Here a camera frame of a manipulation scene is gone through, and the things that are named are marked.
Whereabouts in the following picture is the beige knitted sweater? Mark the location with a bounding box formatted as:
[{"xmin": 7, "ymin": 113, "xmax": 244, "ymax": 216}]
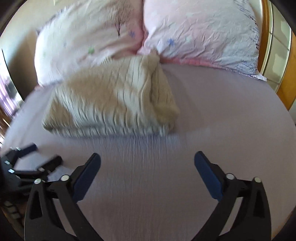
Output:
[{"xmin": 43, "ymin": 55, "xmax": 180, "ymax": 138}]

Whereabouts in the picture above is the lavender bed sheet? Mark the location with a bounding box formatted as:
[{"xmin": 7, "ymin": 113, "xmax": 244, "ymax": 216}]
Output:
[{"xmin": 1, "ymin": 64, "xmax": 295, "ymax": 240}]

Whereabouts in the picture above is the left floral pink pillow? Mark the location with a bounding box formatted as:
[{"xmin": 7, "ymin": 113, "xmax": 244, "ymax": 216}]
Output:
[{"xmin": 34, "ymin": 1, "xmax": 144, "ymax": 86}]

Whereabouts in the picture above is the floral pink pillow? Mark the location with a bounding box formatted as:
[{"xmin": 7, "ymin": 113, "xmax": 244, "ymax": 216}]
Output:
[
  {"xmin": 34, "ymin": 1, "xmax": 144, "ymax": 86},
  {"xmin": 138, "ymin": 1, "xmax": 266, "ymax": 80}
]

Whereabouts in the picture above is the right floral pink pillow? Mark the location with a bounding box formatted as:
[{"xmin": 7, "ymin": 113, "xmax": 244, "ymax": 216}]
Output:
[{"xmin": 138, "ymin": 1, "xmax": 266, "ymax": 80}]

